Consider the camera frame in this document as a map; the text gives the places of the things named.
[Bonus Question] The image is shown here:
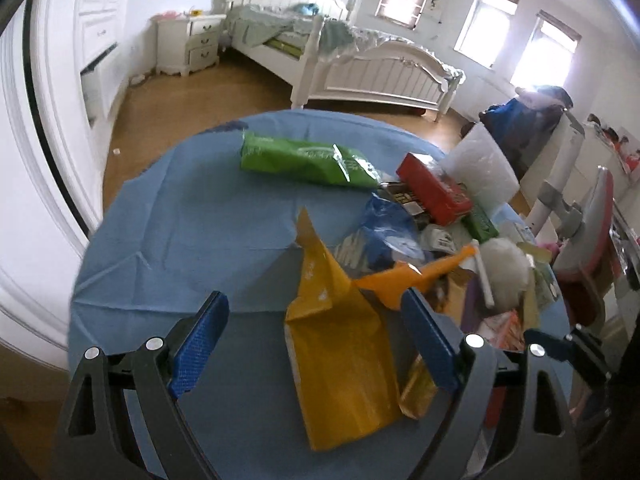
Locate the blue plastic bag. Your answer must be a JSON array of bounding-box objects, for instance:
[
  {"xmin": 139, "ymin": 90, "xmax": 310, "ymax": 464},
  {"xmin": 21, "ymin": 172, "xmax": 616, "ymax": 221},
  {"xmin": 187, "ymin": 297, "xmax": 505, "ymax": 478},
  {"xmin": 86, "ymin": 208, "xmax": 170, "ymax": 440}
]
[{"xmin": 345, "ymin": 195, "xmax": 436, "ymax": 271}]

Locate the blue tablecloth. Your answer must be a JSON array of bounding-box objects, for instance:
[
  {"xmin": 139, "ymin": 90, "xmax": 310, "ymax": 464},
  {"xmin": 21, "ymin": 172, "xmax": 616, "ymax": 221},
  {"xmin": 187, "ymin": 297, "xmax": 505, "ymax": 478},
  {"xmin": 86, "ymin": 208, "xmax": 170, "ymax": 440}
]
[{"xmin": 70, "ymin": 110, "xmax": 576, "ymax": 480}]

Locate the white bubble wrap bag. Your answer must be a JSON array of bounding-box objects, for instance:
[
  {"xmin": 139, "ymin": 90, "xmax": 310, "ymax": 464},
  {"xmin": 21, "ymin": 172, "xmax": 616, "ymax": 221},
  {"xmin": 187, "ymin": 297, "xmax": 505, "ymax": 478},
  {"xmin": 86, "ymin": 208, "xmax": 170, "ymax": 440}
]
[{"xmin": 440, "ymin": 122, "xmax": 521, "ymax": 211}]

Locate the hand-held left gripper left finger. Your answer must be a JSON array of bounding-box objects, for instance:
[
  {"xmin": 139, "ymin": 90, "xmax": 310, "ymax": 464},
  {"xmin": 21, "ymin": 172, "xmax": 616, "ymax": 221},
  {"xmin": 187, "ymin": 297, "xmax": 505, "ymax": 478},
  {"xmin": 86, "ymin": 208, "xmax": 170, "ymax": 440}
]
[{"xmin": 52, "ymin": 290, "xmax": 231, "ymax": 480}]

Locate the white bed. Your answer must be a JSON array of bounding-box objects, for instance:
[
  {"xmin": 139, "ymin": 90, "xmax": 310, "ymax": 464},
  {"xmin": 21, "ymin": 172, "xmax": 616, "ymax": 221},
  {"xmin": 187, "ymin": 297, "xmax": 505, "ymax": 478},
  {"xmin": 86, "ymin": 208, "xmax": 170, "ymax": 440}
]
[{"xmin": 220, "ymin": 0, "xmax": 466, "ymax": 121}]

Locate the white fluffy ball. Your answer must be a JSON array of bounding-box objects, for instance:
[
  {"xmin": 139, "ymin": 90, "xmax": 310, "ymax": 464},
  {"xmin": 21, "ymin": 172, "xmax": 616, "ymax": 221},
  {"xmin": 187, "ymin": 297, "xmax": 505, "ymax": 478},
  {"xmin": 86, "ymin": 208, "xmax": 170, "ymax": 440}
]
[{"xmin": 482, "ymin": 237, "xmax": 533, "ymax": 308}]

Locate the yellow plastic bag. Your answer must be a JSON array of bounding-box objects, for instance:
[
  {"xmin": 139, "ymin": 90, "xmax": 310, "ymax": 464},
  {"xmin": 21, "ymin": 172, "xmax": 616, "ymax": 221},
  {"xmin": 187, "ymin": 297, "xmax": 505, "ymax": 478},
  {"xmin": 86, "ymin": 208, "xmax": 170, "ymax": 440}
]
[{"xmin": 284, "ymin": 206, "xmax": 438, "ymax": 452}]

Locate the red cardboard box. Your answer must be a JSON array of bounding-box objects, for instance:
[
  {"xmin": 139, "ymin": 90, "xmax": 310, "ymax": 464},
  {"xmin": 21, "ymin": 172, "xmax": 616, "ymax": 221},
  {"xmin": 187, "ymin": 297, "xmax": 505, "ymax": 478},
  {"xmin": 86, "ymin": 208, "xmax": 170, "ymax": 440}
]
[{"xmin": 396, "ymin": 152, "xmax": 473, "ymax": 226}]

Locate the bright window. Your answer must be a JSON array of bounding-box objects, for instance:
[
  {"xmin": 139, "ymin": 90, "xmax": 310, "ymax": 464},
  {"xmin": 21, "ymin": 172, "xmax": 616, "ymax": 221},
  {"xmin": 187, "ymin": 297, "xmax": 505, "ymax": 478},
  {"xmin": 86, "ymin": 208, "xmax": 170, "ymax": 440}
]
[
  {"xmin": 510, "ymin": 10, "xmax": 583, "ymax": 91},
  {"xmin": 457, "ymin": 0, "xmax": 521, "ymax": 68}
]

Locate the orange wrapper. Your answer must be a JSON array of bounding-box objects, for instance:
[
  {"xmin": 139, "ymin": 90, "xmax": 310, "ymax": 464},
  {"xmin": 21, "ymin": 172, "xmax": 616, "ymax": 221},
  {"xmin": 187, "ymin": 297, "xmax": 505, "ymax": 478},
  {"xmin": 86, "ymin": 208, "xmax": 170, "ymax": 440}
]
[{"xmin": 355, "ymin": 245, "xmax": 481, "ymax": 311}]

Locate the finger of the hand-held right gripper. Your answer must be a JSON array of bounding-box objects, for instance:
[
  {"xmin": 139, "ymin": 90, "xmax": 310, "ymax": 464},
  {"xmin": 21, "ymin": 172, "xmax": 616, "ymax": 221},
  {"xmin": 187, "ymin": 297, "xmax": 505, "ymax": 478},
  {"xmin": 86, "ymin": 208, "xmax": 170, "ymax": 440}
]
[{"xmin": 524, "ymin": 324, "xmax": 615, "ymax": 396}]

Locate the green snack packet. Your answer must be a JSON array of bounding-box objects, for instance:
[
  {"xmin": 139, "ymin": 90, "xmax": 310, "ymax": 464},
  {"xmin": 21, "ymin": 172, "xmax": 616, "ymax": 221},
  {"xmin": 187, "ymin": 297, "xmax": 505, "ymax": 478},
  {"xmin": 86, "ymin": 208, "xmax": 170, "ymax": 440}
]
[{"xmin": 240, "ymin": 130, "xmax": 383, "ymax": 191}]

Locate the small green box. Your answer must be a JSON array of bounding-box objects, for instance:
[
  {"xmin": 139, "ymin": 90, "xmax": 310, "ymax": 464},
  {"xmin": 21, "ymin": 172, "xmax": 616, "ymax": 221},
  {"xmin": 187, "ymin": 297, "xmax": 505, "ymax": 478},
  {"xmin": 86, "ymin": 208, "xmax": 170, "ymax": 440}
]
[{"xmin": 462, "ymin": 205, "xmax": 501, "ymax": 243}]

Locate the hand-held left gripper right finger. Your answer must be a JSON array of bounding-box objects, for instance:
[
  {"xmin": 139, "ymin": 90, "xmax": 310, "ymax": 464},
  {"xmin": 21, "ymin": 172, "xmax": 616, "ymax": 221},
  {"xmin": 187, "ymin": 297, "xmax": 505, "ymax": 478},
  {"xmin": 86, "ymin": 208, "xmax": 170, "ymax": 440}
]
[{"xmin": 400, "ymin": 287, "xmax": 583, "ymax": 480}]

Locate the dark snack wrapper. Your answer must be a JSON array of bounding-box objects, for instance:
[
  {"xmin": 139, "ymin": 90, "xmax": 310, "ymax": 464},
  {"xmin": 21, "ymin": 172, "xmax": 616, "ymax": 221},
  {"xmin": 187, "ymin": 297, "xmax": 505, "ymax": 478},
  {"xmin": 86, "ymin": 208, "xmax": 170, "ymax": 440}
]
[{"xmin": 377, "ymin": 182, "xmax": 436, "ymax": 223}]

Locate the white striped cloth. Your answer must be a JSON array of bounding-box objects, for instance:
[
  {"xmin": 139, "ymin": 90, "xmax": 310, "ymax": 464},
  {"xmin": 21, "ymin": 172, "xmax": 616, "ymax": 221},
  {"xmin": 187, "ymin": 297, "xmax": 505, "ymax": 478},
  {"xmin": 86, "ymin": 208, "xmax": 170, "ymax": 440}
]
[{"xmin": 332, "ymin": 225, "xmax": 381, "ymax": 271}]

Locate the white nightstand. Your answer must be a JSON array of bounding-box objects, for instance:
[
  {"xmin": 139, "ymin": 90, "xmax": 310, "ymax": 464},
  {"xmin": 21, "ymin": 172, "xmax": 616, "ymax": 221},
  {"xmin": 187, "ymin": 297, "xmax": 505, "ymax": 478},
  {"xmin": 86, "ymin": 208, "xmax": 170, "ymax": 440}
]
[{"xmin": 155, "ymin": 12, "xmax": 226, "ymax": 78}]

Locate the white desk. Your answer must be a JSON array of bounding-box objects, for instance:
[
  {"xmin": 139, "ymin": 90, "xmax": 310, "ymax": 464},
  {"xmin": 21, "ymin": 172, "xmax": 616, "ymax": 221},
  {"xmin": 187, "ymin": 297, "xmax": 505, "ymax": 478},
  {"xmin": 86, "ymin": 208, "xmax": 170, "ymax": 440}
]
[{"xmin": 520, "ymin": 110, "xmax": 640, "ymax": 241}]

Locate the pink grey chair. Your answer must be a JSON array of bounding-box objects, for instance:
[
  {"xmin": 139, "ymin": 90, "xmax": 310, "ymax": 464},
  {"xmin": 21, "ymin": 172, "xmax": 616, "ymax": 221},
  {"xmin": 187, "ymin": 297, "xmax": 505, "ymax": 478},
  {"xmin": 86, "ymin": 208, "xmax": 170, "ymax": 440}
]
[{"xmin": 530, "ymin": 165, "xmax": 631, "ymax": 326}]

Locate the pink snack packet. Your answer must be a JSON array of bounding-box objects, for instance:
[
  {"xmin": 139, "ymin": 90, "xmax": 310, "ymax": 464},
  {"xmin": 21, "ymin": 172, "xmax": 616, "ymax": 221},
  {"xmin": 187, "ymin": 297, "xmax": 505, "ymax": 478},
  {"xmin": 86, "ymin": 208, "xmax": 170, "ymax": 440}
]
[{"xmin": 480, "ymin": 310, "xmax": 526, "ymax": 351}]

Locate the white wardrobe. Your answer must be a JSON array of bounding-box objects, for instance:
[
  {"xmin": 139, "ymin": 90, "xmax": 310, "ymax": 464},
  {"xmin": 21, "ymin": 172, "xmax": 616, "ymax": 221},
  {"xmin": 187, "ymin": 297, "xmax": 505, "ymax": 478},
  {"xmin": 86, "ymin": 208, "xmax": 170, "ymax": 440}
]
[{"xmin": 0, "ymin": 0, "xmax": 136, "ymax": 241}]

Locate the pile of dark clothes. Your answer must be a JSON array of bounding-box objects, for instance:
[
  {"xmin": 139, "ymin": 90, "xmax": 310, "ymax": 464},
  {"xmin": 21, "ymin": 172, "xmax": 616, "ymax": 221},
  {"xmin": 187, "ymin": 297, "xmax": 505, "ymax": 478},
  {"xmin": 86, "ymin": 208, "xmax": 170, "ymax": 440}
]
[{"xmin": 480, "ymin": 87, "xmax": 573, "ymax": 171}]

